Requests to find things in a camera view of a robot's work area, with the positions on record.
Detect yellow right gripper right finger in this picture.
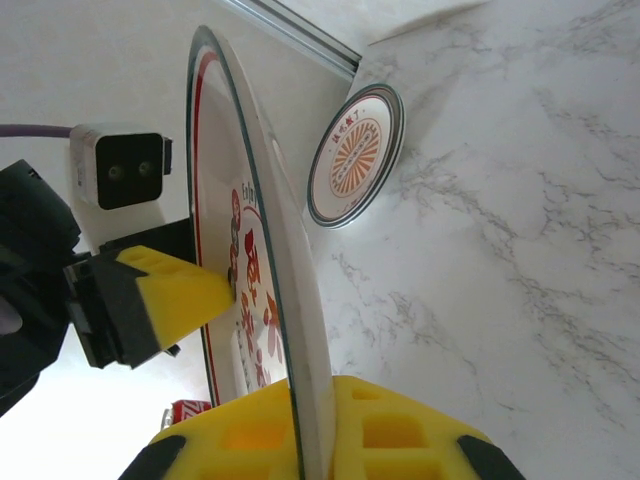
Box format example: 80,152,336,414
329,373,524,480

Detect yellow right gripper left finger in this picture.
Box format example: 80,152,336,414
117,379,304,480

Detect round plate red print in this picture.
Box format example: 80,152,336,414
185,24,335,480

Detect round plate orange sunburst print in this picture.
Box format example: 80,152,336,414
305,82,404,229
314,84,408,233

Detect red soda can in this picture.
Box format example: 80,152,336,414
159,398,214,432

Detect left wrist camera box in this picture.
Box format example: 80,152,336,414
68,121,175,210

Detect aluminium frame post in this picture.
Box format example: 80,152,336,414
222,0,365,81

